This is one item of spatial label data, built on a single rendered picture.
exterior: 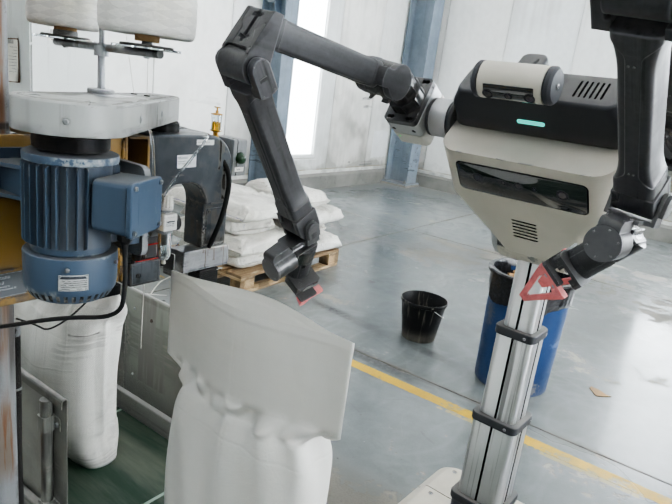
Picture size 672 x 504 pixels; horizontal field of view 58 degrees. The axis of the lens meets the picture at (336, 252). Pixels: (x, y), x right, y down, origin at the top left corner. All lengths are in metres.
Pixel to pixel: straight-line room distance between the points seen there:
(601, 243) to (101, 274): 0.80
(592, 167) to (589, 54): 7.97
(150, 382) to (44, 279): 1.16
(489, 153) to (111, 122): 0.76
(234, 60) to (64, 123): 0.29
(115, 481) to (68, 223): 0.97
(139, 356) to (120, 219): 1.24
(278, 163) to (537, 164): 0.52
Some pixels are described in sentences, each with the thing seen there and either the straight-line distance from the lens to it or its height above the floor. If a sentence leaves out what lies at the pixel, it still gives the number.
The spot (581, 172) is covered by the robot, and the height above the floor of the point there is 1.39.
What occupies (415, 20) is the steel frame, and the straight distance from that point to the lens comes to 10.02.
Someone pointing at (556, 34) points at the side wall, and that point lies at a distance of 9.38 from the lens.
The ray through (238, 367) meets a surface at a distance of 1.23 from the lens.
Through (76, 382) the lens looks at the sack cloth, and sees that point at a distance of 1.77.
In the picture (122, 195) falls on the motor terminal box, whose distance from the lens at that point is 1.00.
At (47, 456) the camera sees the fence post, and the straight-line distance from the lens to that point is 1.62.
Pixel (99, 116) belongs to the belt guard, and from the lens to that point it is 1.00.
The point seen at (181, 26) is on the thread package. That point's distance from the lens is 1.11.
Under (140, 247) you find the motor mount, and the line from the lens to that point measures 1.12.
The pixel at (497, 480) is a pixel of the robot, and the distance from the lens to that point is 1.77.
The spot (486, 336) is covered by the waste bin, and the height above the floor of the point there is 0.27.
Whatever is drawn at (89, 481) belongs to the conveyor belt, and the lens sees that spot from 1.86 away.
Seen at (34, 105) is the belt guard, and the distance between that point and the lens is 1.01.
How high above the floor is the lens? 1.50
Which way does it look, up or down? 16 degrees down
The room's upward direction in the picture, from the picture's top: 7 degrees clockwise
